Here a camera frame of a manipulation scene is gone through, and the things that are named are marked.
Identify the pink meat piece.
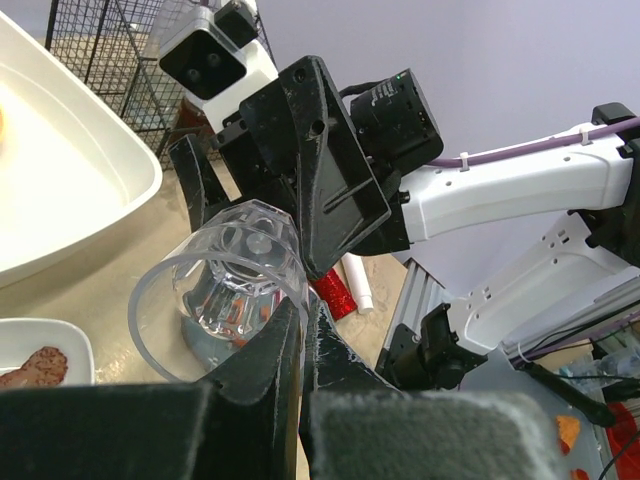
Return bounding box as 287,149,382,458
1,346,68,389

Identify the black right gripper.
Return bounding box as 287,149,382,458
219,55,443,279

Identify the small white green bowl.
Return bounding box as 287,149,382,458
1,318,95,390

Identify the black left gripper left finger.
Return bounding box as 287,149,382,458
1,299,301,479

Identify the blue ceramic plate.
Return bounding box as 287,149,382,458
181,317,239,372

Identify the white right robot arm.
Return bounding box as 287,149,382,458
184,56,639,390

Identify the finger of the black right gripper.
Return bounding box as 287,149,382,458
169,134,231,232

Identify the red label brown jar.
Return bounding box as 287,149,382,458
174,96,215,138

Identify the clear wine glass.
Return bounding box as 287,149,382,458
127,200,309,382

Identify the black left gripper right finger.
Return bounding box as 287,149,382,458
299,300,565,479

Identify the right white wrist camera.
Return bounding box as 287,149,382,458
159,1,278,133

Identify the white plastic tub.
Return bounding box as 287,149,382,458
1,15,162,285

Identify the red glitter tube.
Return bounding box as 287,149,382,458
311,269,357,321

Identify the white plastic tube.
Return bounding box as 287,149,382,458
342,253,374,315

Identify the black wire basket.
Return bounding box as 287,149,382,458
43,0,274,156

